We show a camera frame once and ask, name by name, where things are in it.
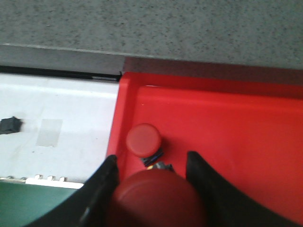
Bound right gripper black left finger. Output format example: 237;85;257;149
27;155;119;227

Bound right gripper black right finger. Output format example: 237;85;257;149
186;151;300;227

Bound red mushroom button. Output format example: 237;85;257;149
125;123;164;167
107;169;208;227

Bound green conveyor belt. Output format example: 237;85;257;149
0;175;84;227

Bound red plastic tray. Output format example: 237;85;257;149
107;72;303;224

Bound black connector behind belt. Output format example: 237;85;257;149
0;116;23;134

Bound right grey stone slab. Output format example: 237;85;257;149
0;0;303;85

